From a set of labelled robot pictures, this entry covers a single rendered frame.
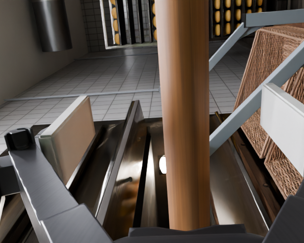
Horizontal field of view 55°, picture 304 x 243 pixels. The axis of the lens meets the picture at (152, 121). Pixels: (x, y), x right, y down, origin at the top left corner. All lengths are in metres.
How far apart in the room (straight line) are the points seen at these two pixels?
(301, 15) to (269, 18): 0.10
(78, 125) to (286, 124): 0.12
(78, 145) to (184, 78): 0.07
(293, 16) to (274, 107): 0.90
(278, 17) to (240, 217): 0.65
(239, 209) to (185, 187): 0.85
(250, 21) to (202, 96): 0.87
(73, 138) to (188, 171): 0.07
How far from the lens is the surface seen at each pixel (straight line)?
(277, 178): 1.15
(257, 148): 1.35
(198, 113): 0.18
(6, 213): 1.24
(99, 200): 0.88
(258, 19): 1.04
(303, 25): 1.57
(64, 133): 0.16
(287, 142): 0.17
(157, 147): 1.84
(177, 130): 0.18
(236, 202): 1.07
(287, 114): 0.17
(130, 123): 1.37
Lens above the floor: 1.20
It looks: 4 degrees up
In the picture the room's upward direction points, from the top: 93 degrees counter-clockwise
